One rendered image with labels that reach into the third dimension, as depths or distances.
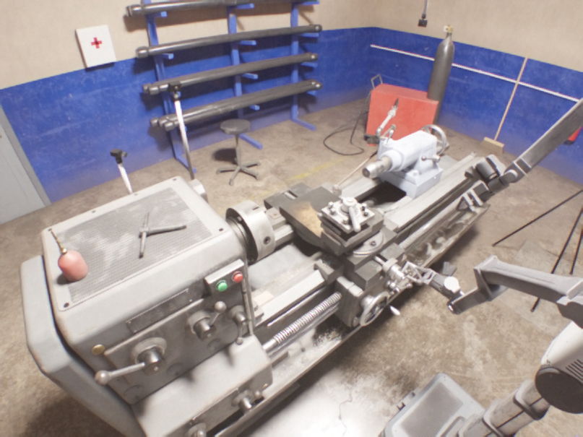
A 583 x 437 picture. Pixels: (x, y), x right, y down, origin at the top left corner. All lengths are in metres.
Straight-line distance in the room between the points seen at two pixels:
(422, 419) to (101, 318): 1.56
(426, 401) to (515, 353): 0.97
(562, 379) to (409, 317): 1.52
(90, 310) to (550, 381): 1.28
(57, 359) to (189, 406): 0.51
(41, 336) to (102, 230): 0.36
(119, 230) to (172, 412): 0.66
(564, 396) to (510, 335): 1.61
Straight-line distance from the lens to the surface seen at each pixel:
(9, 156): 4.09
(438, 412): 1.93
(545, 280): 0.86
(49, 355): 1.00
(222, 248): 0.95
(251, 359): 1.30
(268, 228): 1.23
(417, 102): 4.26
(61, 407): 2.50
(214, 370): 1.27
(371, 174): 1.74
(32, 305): 1.09
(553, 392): 1.18
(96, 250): 1.06
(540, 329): 2.93
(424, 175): 2.10
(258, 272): 1.64
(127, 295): 0.92
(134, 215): 1.13
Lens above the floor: 1.97
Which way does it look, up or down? 39 degrees down
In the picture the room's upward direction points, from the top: straight up
